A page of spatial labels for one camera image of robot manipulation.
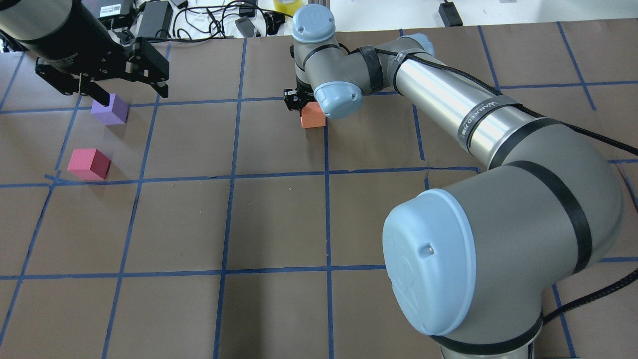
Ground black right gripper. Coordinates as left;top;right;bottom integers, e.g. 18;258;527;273
283;80;316;111

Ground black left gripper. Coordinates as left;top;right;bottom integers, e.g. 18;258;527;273
10;0;169;107

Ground orange foam cube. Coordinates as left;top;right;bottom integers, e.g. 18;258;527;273
300;102;326;129

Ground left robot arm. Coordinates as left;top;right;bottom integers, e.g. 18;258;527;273
0;0;169;106

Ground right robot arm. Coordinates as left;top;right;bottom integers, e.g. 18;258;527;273
292;3;624;359

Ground purple foam cube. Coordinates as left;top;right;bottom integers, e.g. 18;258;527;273
91;93;129;126

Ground black power adapter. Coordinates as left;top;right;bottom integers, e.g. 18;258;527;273
136;0;173;39

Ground yellow tape roll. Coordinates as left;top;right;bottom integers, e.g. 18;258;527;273
273;0;304;16

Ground pink foam cube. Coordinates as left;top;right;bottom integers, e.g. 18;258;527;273
67;148;111;181

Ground black power brick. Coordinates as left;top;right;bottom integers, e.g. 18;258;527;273
438;0;464;27

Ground tangled black cables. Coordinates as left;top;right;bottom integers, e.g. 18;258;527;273
172;0;295;41

